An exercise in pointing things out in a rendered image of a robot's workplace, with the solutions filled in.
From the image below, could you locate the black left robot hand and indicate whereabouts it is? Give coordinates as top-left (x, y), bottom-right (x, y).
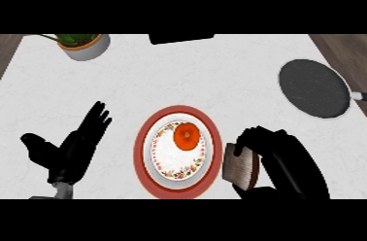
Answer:
top-left (21, 100), bottom-right (115, 186)

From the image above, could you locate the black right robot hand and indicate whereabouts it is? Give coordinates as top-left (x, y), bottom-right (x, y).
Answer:
top-left (233, 124), bottom-right (333, 200)

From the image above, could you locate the white floral plate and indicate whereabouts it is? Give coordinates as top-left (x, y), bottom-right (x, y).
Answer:
top-left (141, 113), bottom-right (215, 191)

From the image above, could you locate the orange cupcake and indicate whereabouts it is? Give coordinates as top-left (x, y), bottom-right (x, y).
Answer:
top-left (172, 121), bottom-right (202, 152)

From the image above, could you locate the dark grey frying pan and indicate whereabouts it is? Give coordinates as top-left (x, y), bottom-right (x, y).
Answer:
top-left (278, 58), bottom-right (367, 120)

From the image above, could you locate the red round placemat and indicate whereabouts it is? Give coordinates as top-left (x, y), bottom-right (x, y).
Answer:
top-left (131, 104), bottom-right (225, 200)

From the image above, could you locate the white pot with orange rim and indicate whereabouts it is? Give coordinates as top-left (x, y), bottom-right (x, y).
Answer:
top-left (57, 33), bottom-right (112, 62)

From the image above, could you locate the green plant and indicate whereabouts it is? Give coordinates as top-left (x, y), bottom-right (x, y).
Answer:
top-left (26, 33), bottom-right (100, 48)

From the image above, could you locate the black appliance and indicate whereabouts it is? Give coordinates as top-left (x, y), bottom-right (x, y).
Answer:
top-left (147, 33), bottom-right (217, 46)

